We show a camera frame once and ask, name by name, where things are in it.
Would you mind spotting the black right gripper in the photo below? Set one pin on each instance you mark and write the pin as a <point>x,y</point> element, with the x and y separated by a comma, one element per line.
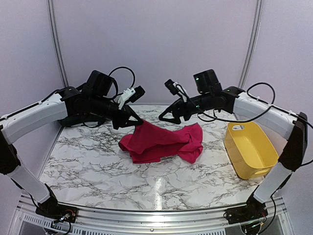
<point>173,108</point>

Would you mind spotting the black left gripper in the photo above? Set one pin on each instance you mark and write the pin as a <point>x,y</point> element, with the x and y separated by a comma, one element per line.
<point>122,120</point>

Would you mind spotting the pink garment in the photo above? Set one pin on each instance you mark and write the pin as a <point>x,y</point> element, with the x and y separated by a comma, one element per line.
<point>150,143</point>

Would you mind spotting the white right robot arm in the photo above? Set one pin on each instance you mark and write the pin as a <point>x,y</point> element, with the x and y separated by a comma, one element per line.
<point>289,125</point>

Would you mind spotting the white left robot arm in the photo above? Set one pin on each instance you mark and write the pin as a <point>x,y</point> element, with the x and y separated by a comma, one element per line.
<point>69,106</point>

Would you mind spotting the yellow laundry basket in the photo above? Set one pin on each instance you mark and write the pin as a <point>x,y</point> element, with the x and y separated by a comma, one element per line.
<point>249,150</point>

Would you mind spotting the dark green plaid garment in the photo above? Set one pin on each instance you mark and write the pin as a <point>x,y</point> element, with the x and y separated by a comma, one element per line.
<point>87,121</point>

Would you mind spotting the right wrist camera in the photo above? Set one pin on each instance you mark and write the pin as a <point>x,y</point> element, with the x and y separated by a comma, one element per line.
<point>176,89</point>

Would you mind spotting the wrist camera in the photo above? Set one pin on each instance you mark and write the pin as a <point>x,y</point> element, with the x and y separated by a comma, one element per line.
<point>130,95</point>
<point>176,89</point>

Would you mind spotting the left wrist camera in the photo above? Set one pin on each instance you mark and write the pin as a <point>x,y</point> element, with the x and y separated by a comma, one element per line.
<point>130,95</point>

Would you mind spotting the right corner wall post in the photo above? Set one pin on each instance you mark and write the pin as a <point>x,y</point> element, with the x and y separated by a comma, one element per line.
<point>252,43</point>

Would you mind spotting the corner wall post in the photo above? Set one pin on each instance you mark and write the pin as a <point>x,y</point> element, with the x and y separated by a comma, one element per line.
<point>252,43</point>
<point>56,42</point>

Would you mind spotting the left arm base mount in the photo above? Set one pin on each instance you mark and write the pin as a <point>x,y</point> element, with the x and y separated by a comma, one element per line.
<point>58,212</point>

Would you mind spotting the aluminium front rail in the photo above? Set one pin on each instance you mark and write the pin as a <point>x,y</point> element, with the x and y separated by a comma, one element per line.
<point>97,221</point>

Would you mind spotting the left corner wall post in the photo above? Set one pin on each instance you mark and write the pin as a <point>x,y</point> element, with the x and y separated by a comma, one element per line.
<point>56,42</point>

